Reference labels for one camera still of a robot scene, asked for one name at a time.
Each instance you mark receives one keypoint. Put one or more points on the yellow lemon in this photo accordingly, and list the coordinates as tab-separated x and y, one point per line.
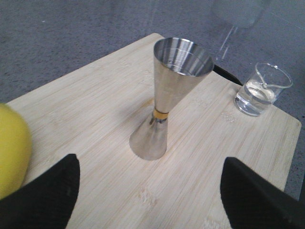
15	150

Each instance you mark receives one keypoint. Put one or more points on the wooden cutting board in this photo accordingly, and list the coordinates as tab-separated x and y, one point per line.
101	113

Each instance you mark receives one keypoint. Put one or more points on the black cutting board handle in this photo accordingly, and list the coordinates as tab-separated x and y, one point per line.
225	74

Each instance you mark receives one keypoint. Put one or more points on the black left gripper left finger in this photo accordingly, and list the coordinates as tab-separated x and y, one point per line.
47	202

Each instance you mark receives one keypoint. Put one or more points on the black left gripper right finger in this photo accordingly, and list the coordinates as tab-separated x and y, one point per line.
251	202

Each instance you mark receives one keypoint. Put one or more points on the steel double jigger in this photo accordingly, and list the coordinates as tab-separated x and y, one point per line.
179	66

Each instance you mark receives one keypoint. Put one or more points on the small glass beaker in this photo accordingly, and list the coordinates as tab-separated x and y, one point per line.
262	89

